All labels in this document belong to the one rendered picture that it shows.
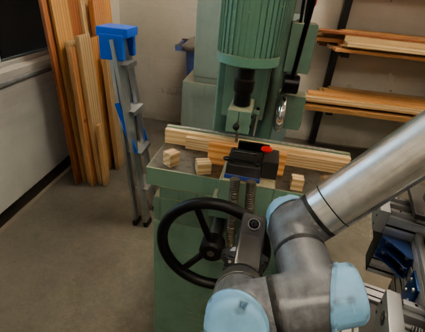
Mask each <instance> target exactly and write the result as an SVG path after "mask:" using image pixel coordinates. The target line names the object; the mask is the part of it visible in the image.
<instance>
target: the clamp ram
mask: <svg viewBox="0 0 425 332"><path fill-rule="evenodd" d="M262 146H269V147H270V145H267V144H260V143H255V142H247V141H243V140H239V144H238V149H241V150H249V151H254V152H261V153H263V156H264V152H263V151H262V150H261V147H262Z"/></svg>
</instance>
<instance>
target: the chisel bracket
mask: <svg viewBox="0 0 425 332"><path fill-rule="evenodd" d="M233 100H234V98H233ZM233 100H232V102H231V104H230V106H229V108H228V110H227V120H226V127H225V131H228V132H236V133H241V134H248V132H249V129H250V128H251V121H252V116H253V114H252V113H253V109H254V102H255V99H251V101H250V106H248V107H239V106H236V105H234V104H233ZM237 121H239V122H240V123H239V129H238V130H233V125H234V124H235V123H236V122H237Z"/></svg>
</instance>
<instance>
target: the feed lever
mask: <svg viewBox="0 0 425 332"><path fill-rule="evenodd" d="M315 4H316V0H310V4H309V7H308V11H307V14H306V19H305V22H304V26H303V29H302V34H301V37H300V41H299V45H298V49H297V54H296V57H295V61H294V65H293V69H292V72H291V74H285V75H284V78H283V84H282V89H281V91H282V92H283V93H288V94H297V92H298V87H299V84H300V76H299V75H296V72H297V68H298V64H299V61H300V56H301V53H302V49H303V47H304V43H305V39H306V35H307V32H308V28H309V25H310V21H311V18H312V14H313V11H314V7H315Z"/></svg>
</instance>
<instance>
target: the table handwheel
mask: <svg viewBox="0 0 425 332"><path fill-rule="evenodd" d="M202 209H212V210H216V211H222V212H224V213H228V214H229V215H232V216H234V217H236V218H237V219H239V220H241V221H242V216H243V215H244V213H250V212H249V211H248V210H246V209H244V208H243V207H241V206H239V205H237V204H234V203H233V202H230V201H227V200H222V199H219V198H206V197H205V198H193V199H189V200H185V201H183V202H180V203H178V204H177V205H175V206H173V207H172V208H171V209H170V210H169V211H168V212H167V213H166V214H165V215H164V216H163V217H162V219H161V221H160V223H159V226H158V228H157V245H158V248H159V252H160V254H161V256H162V258H163V259H164V261H165V263H166V264H167V265H168V266H169V267H170V268H171V269H172V270H173V271H174V272H175V273H176V274H177V275H178V276H180V277H182V278H183V279H184V280H186V281H188V282H190V283H192V284H194V285H197V286H199V287H204V288H207V289H213V290H214V287H215V284H216V282H217V279H213V278H209V277H205V276H202V275H199V274H197V273H195V272H193V271H191V270H189V268H190V267H191V266H192V265H194V264H195V263H196V262H198V261H200V260H201V259H202V258H204V259H206V260H208V261H211V262H215V261H218V260H220V259H221V253H222V250H223V249H224V248H227V247H225V239H224V238H223V232H224V229H225V224H226V221H227V219H224V218H220V217H214V219H213V223H212V226H211V229H210V230H209V228H208V226H207V223H206V220H205V219H204V215H203V213H202ZM190 211H194V212H195V214H196V216H197V218H198V221H199V223H200V226H201V228H202V232H203V234H204V237H203V239H202V242H201V245H200V248H199V253H198V254H197V255H195V256H194V257H193V258H192V259H190V260H188V261H187V262H186V263H184V264H181V263H180V262H179V261H178V260H177V258H176V257H175V256H174V255H173V253H172V251H171V249H170V247H169V243H168V232H169V228H170V226H171V224H172V223H173V222H174V220H176V218H178V217H179V216H181V215H182V214H184V213H187V212H190ZM262 253H263V255H265V256H267V257H268V262H270V259H271V242H270V239H269V236H268V234H267V232H266V234H265V239H264V247H263V251H262ZM268 265H269V263H268Z"/></svg>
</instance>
